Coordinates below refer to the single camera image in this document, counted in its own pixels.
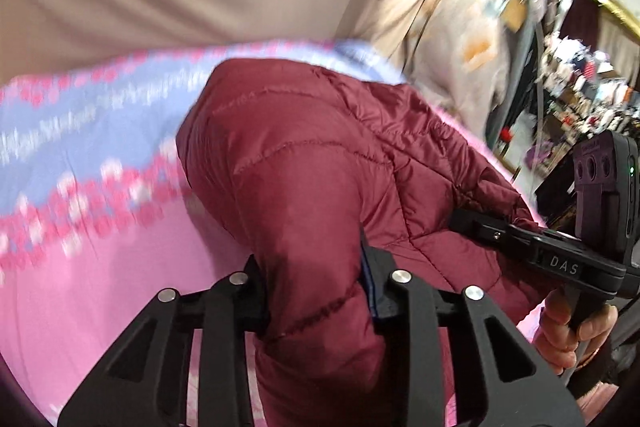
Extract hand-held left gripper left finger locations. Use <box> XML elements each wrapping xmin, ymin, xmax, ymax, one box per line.
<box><xmin>57</xmin><ymin>254</ymin><xmax>272</xmax><ymax>427</ymax></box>

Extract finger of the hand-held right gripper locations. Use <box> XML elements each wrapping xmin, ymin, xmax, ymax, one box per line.
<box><xmin>448</xmin><ymin>208</ymin><xmax>545</xmax><ymax>266</ymax></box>

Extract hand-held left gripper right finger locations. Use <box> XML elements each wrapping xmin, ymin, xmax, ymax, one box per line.
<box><xmin>360</xmin><ymin>227</ymin><xmax>586</xmax><ymax>427</ymax></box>

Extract maroon puffer jacket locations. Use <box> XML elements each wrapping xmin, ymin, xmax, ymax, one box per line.
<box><xmin>176</xmin><ymin>58</ymin><xmax>551</xmax><ymax>427</ymax></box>

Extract person's right hand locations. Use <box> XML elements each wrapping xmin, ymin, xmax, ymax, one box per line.
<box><xmin>537</xmin><ymin>289</ymin><xmax>621</xmax><ymax>376</ymax></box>

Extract cluttered shelf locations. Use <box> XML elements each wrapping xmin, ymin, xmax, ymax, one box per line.
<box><xmin>500</xmin><ymin>0</ymin><xmax>640</xmax><ymax>188</ymax></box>

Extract floral striped bed sheet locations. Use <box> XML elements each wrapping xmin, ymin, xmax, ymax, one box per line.
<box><xmin>0</xmin><ymin>38</ymin><xmax>548</xmax><ymax>427</ymax></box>

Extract grey hanging garment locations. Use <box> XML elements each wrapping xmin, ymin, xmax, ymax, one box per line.
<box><xmin>370</xmin><ymin>0</ymin><xmax>517</xmax><ymax>138</ymax></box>

